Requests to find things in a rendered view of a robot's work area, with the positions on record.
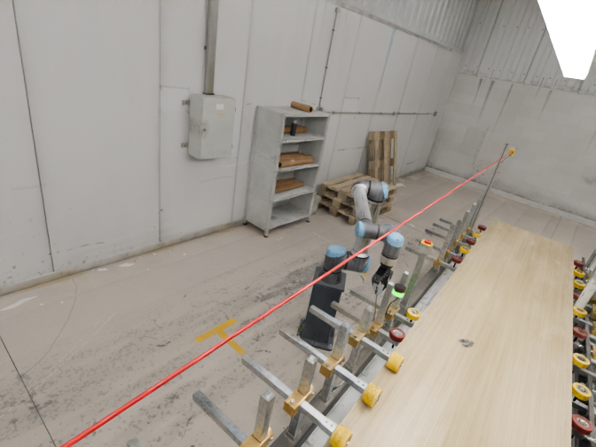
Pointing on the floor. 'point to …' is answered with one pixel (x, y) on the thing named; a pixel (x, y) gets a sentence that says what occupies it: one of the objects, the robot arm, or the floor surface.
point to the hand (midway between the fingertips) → (375, 293)
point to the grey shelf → (316, 128)
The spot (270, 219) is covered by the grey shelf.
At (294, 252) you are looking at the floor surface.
